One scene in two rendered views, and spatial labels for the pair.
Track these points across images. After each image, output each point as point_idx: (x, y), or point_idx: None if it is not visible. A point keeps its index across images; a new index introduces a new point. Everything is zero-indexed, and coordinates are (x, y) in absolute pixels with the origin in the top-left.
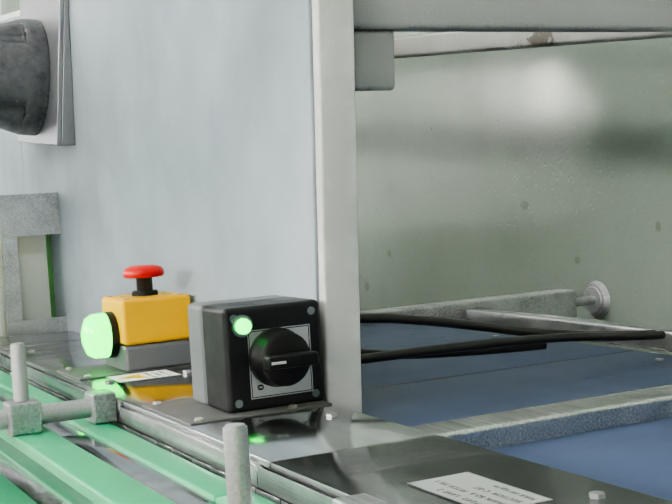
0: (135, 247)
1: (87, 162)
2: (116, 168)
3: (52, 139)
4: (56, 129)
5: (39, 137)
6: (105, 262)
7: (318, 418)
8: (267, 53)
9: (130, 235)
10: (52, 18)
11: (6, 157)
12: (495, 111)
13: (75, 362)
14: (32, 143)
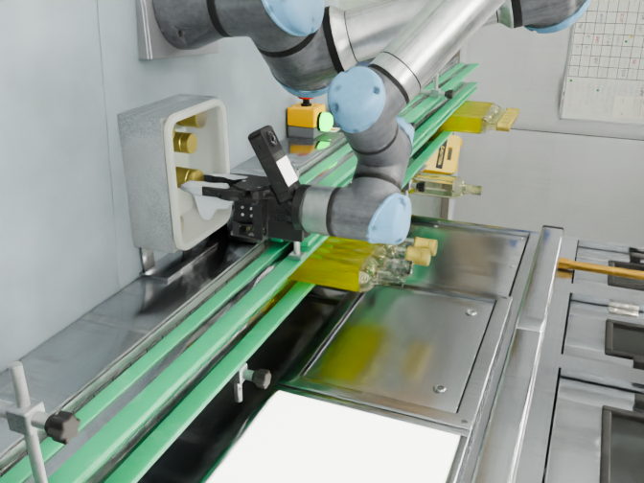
0: (263, 98)
1: (220, 61)
2: (249, 59)
3: (212, 49)
4: (217, 41)
5: (193, 50)
6: (236, 119)
7: None
8: (328, 4)
9: (259, 93)
10: None
11: (54, 88)
12: None
13: (310, 146)
14: (131, 61)
